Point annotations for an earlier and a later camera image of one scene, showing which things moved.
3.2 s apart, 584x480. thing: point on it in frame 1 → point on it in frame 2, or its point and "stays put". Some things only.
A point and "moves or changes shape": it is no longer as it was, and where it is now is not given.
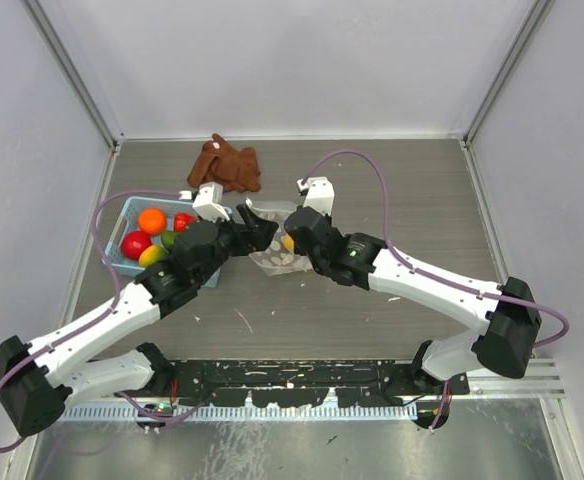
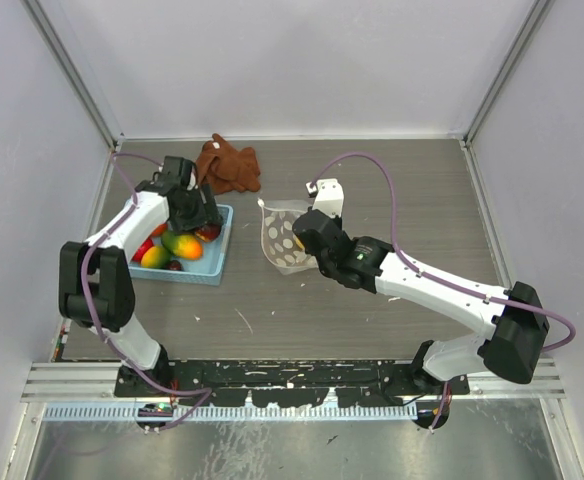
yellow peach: x=288 y=243 moves or changes shape
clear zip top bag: x=279 y=258 moves or changes shape
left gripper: x=253 y=235 → x=206 y=211
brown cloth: x=235 y=169 stays put
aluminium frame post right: x=537 y=16 stays put
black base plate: x=304 y=383 stays put
